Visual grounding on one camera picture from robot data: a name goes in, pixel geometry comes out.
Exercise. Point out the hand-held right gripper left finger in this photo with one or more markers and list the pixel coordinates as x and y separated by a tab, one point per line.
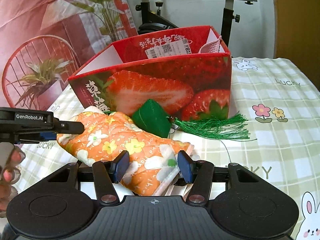
120	166

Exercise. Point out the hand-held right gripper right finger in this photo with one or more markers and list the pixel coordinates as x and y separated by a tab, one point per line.
186	166

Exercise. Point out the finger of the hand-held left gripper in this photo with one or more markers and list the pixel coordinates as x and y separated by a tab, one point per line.
72	128
48	136

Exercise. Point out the orange floral quilted cloth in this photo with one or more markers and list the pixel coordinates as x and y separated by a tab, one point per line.
112	135

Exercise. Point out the green tasselled sachet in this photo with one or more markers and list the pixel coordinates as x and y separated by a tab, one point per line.
150	120

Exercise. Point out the red strawberry print box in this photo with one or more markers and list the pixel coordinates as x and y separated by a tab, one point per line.
162	80

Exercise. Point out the pink mesh cloth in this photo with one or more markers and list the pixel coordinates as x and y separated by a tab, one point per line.
211	46

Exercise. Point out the person's left hand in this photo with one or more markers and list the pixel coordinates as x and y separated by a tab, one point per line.
10	175

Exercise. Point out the checked bunny tablecloth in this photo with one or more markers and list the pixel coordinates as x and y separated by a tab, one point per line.
275	130

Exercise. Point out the black exercise bike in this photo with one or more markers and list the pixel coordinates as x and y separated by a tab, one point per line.
152	17

